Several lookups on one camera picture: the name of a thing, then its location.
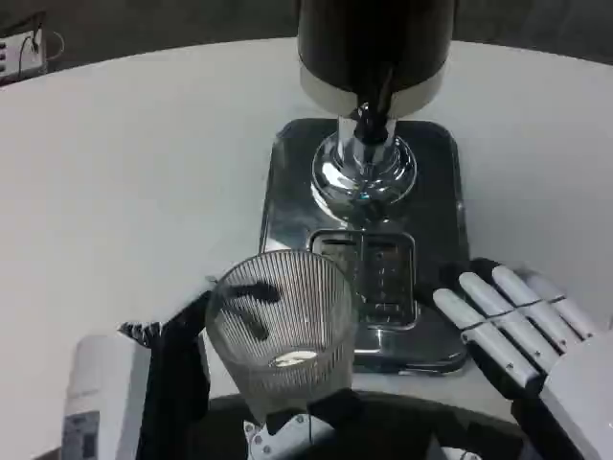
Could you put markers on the steel drip tray base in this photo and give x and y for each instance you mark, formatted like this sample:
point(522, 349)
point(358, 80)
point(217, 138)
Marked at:
point(440, 201)

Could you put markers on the steel drip grid insert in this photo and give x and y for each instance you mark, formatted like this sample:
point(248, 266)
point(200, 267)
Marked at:
point(383, 282)

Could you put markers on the black dispenser tap lever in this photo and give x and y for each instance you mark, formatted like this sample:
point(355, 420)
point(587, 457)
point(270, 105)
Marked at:
point(376, 112)

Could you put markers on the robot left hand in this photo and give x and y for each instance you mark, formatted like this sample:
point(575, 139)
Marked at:
point(177, 374)

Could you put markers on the clear ribbed glass cup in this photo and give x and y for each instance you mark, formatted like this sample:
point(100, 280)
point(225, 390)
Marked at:
point(306, 306)

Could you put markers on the white electronic device box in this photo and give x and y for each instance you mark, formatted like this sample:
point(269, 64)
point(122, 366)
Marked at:
point(14, 55)

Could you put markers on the black drink dispenser chrome stand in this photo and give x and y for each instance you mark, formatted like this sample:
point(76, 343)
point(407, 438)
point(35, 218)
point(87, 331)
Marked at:
point(373, 33)

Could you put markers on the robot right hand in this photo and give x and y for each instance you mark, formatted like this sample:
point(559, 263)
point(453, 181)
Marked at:
point(522, 335)

